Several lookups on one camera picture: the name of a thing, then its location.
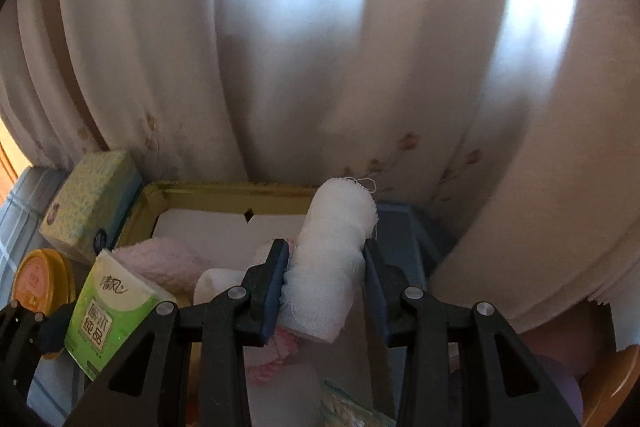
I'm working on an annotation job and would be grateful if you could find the green tissue pack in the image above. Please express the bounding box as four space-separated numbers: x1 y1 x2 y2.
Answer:
65 251 176 381

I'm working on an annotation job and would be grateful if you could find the clear crinkly plastic bag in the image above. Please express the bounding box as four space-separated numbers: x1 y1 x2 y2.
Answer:
320 381 396 427

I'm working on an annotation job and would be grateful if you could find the white foam block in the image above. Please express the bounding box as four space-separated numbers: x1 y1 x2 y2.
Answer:
193 269 244 306

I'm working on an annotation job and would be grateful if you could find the white gauze roll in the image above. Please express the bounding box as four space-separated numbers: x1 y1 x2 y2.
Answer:
279 178 378 343

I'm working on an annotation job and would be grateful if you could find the pink fluffy cloth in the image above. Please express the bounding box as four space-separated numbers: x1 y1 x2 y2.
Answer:
111 237 214 294

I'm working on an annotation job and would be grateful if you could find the pink floral curtain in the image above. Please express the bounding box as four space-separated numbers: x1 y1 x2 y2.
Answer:
1 0 639 331

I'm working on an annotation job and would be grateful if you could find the purple round object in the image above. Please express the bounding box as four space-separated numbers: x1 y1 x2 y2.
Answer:
537 355 584 424

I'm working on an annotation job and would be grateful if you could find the gold rectangular tin box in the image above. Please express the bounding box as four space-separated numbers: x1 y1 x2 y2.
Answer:
117 182 395 426

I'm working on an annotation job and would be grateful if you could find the yellow patterned tissue box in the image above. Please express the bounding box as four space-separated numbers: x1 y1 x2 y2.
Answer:
40 150 142 265

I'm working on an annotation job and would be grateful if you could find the round gold tin lid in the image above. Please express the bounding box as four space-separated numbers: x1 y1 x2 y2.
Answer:
11 248 77 360

